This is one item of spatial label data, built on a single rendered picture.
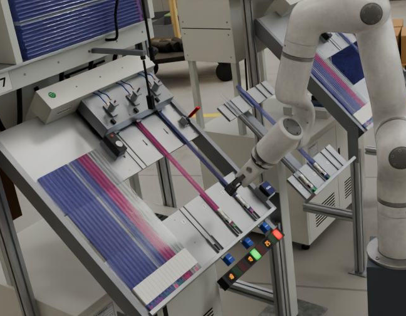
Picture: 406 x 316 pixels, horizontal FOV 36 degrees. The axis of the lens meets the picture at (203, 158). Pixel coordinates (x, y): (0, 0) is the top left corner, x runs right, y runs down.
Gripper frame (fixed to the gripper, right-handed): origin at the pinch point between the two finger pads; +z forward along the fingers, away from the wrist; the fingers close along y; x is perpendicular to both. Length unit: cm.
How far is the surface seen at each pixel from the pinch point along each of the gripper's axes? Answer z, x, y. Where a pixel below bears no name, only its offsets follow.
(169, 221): 14.7, 5.8, -18.6
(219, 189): 14.8, 4.0, 7.2
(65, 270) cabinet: 59, 20, -33
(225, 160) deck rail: 14.4, 10.8, 18.8
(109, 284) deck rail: 15, 2, -49
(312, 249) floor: 89, -42, 101
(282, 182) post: 26, -8, 47
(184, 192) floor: 165, 35, 128
